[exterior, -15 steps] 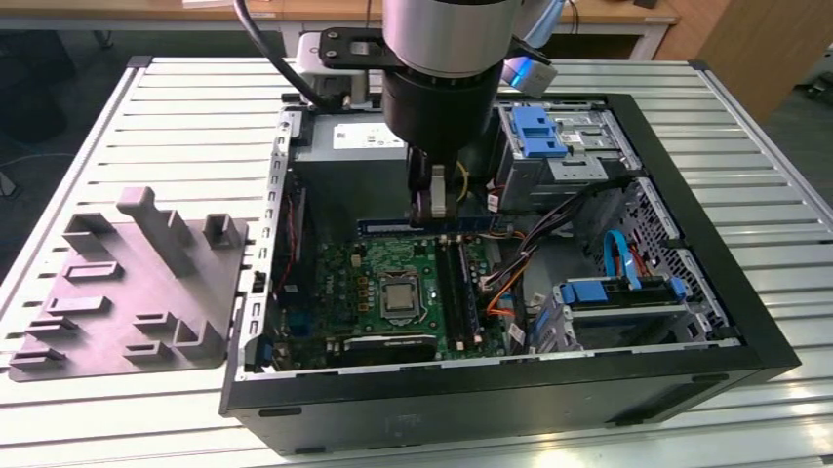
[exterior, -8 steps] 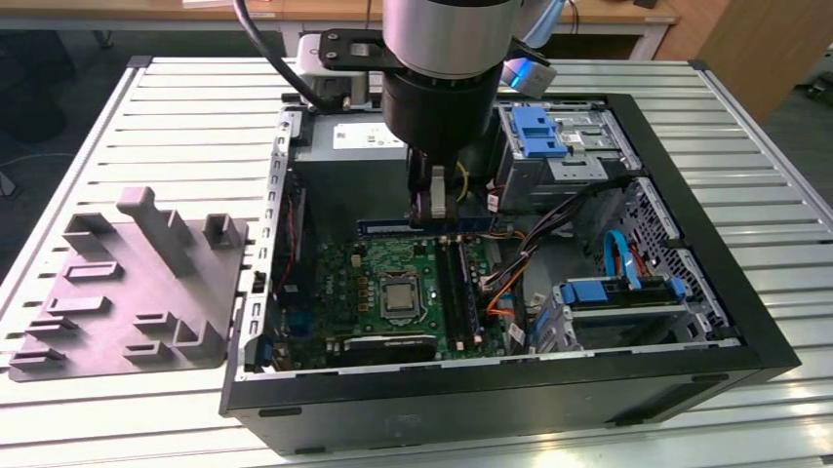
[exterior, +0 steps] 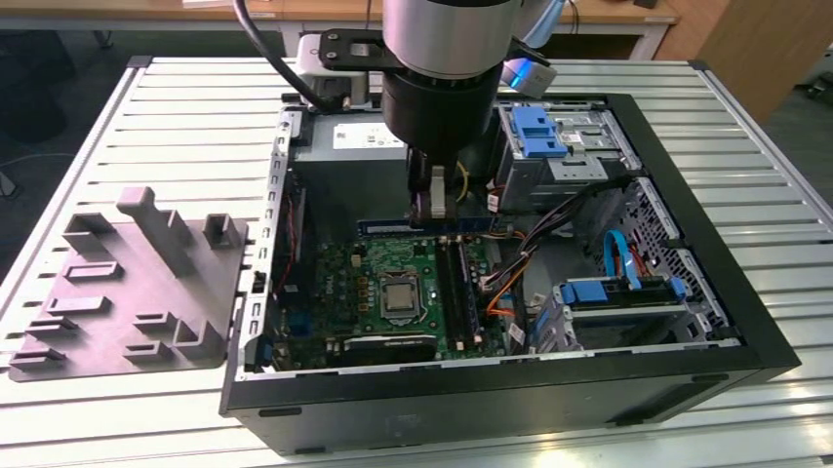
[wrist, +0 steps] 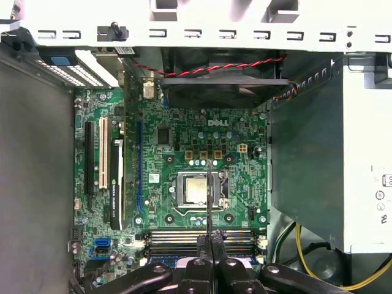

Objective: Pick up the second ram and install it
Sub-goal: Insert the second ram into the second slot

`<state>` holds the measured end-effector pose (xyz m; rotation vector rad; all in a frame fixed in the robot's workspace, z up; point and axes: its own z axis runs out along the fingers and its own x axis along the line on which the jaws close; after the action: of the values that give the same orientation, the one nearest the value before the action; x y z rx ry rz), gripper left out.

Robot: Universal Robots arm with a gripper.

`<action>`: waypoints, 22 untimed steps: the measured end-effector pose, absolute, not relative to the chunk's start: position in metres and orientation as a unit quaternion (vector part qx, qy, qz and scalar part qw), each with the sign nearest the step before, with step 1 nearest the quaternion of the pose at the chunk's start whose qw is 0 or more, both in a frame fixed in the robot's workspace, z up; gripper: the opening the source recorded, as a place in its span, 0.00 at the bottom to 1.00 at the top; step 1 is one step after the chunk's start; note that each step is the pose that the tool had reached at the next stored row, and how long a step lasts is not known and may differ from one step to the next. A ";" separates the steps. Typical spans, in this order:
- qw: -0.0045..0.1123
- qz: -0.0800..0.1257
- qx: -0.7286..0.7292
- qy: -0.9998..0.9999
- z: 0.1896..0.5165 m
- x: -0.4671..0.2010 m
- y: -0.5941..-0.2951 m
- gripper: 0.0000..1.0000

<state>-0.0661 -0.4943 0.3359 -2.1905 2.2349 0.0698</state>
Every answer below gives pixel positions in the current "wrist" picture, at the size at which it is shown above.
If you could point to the black expansion slot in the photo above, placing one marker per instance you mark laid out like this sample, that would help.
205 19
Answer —
89 165

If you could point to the black PC case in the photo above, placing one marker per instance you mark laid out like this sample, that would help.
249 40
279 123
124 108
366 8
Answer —
30 153

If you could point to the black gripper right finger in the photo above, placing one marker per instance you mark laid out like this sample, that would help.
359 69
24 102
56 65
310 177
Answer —
232 275

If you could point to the white four pin socket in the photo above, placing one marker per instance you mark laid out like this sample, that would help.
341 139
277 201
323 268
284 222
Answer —
242 148

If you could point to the blue expansion slot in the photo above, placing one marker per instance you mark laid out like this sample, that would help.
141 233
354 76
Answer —
140 171

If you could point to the black case fan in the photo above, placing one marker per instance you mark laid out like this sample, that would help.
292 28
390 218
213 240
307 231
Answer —
214 92

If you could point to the metal socket cover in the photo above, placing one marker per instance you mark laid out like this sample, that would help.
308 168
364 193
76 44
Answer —
221 190

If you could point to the white expansion slot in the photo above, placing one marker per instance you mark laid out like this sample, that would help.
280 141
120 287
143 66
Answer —
103 153

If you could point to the black graphics card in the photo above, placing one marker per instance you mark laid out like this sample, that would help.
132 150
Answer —
116 183

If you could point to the green motherboard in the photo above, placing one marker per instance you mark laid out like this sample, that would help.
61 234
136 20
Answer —
183 122

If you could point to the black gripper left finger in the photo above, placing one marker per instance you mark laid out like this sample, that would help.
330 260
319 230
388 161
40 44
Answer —
196 275

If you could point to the grey power supply unit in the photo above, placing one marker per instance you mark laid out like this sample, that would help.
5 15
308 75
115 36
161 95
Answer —
306 153

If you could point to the locking lever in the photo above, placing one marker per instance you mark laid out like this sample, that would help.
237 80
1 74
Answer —
180 214

